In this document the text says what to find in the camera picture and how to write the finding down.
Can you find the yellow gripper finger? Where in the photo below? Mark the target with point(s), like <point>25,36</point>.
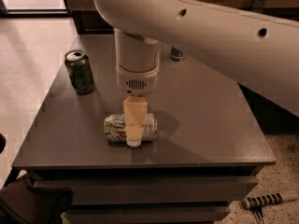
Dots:
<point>135,111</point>

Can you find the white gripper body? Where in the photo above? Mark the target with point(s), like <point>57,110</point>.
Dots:
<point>136,80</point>

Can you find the white 7up can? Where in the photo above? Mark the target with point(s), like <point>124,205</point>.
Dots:
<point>114,128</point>

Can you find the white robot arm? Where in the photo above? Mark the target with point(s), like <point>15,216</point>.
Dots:
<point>258,51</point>

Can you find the blue silver energy drink can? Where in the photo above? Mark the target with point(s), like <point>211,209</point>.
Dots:
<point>177,55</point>

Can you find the green soda can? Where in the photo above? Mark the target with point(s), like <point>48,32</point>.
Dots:
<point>79,71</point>

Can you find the grey drawer cabinet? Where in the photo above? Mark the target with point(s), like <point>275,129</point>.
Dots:
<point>206,154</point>

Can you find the dark chair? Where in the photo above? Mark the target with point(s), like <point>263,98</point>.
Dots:
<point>22,203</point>

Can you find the striped tool on floor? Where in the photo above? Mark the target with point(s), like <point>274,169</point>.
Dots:
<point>270,199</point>

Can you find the right metal wall bracket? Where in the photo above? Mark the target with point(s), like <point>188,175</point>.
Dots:
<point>258,5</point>

